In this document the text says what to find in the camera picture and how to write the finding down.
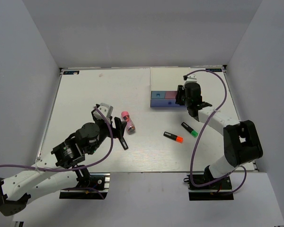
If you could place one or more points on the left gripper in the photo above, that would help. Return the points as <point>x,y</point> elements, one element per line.
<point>118,132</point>

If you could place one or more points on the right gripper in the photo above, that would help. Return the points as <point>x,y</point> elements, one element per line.
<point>180,91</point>

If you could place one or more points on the pink drawer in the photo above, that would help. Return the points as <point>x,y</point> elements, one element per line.
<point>170,94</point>

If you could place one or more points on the pink cap marker bottle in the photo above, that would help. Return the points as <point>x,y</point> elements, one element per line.
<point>130,127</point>

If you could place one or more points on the blue small drawer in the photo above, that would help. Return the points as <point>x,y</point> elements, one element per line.
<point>158,94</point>

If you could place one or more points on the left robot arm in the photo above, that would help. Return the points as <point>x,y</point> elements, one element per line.
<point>62,169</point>

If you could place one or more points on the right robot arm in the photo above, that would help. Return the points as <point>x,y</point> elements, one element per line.
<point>241,142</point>

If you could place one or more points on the pink highlighter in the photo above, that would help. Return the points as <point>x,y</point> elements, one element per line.
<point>123,143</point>

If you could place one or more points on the white drawer cabinet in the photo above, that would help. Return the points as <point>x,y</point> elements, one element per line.
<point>167,79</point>

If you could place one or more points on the green highlighter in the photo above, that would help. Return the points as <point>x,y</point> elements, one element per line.
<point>189,129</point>

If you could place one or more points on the orange highlighter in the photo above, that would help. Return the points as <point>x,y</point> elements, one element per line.
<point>173,137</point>

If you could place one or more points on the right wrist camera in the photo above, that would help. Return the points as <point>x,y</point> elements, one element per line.
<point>191,78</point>

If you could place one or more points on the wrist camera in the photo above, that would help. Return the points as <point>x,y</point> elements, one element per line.
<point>104,111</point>
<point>191,78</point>

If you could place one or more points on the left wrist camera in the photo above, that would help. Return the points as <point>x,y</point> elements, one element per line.
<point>104,111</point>

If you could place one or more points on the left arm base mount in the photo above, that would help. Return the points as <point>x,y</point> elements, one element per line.
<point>96,187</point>

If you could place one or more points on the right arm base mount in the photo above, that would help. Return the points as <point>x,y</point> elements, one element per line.
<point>218,191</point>

